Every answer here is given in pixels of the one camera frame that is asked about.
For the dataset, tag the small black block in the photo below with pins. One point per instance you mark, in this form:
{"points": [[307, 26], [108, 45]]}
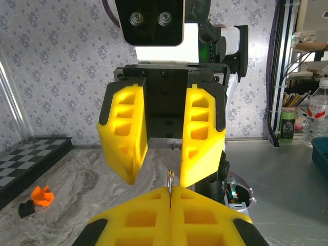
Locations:
{"points": [[26, 208]]}

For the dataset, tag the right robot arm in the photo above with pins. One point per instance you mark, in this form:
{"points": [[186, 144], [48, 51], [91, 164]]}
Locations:
{"points": [[234, 38]]}

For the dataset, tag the green pencil cup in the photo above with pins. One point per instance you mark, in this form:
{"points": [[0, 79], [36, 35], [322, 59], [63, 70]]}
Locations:
{"points": [[288, 125]]}

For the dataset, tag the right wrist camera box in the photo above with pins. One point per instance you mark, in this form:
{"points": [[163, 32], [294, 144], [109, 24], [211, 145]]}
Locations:
{"points": [[153, 23]]}

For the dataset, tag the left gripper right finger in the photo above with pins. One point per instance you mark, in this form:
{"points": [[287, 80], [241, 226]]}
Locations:
{"points": [[205, 223]]}

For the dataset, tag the clear plastic water bottle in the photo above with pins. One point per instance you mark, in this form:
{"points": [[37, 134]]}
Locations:
{"points": [[317, 120]]}

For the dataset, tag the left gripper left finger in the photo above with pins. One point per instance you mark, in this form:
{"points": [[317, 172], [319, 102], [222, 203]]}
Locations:
{"points": [[133, 223]]}

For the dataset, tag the black grey chessboard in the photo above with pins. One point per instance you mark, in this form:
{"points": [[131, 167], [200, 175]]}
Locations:
{"points": [[28, 161]]}

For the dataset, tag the small circuit board with lights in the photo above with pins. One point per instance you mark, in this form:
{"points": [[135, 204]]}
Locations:
{"points": [[232, 192]]}

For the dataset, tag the shiny metal sheet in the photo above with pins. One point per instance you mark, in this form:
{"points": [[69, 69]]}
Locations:
{"points": [[276, 194]]}

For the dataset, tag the teal plastic bin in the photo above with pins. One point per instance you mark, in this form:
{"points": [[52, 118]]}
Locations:
{"points": [[321, 153]]}

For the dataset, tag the yellow black pencil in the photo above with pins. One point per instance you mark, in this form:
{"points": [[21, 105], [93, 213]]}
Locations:
{"points": [[286, 100], [292, 101], [302, 99]]}

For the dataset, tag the person's forearm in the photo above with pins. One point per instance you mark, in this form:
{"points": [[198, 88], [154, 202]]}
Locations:
{"points": [[312, 46]]}

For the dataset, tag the pink small object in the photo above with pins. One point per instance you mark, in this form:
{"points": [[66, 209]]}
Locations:
{"points": [[299, 125]]}

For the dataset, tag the orange plastic piece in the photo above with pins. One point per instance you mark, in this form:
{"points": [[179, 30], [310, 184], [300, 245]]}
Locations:
{"points": [[42, 196]]}

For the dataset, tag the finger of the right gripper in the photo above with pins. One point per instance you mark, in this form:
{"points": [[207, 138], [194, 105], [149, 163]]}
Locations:
{"points": [[205, 159], [128, 153]]}

